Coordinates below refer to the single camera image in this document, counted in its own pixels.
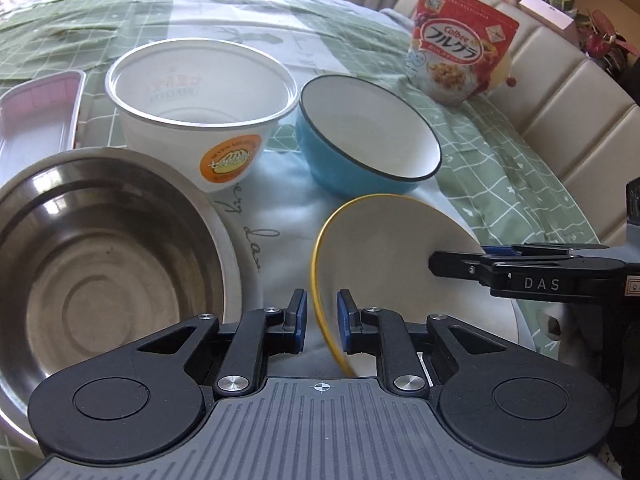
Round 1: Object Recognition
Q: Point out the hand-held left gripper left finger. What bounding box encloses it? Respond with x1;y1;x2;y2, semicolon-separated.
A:
136;288;308;396

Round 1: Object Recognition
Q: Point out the beige padded bench cushion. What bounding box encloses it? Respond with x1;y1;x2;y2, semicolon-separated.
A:
395;0;640;241

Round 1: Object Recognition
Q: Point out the yellow rimmed white plate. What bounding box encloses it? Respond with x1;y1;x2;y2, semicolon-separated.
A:
311;193;518;378

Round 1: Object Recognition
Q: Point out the stainless steel bowl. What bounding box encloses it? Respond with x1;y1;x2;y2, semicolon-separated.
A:
0;147;263;461

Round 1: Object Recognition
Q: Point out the blue ceramic bowl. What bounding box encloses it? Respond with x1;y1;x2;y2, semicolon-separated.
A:
296;75;443;198

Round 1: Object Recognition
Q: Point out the red leafy plant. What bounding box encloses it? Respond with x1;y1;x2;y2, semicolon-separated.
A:
577;9;640;68

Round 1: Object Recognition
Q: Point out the green checked tablecloth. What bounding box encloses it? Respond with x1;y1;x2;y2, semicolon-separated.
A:
0;0;621;461

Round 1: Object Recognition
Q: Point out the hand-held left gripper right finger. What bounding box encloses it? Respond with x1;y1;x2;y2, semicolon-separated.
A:
337;288;508;396

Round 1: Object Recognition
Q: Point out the white paper noodle bowl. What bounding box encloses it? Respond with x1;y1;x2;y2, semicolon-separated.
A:
105;38;299;193

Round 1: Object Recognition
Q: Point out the pink rectangular box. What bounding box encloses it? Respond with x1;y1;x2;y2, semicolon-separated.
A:
519;0;576;46

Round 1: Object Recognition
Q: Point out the white rectangular plastic tray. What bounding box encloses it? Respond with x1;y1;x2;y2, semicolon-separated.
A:
0;70;86;171

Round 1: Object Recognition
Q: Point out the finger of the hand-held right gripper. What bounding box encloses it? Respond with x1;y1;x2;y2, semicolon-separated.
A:
429;251;626;297
481;242;609;260

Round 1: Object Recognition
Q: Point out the red cereal bag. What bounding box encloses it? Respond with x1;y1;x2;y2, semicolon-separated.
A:
406;0;521;107

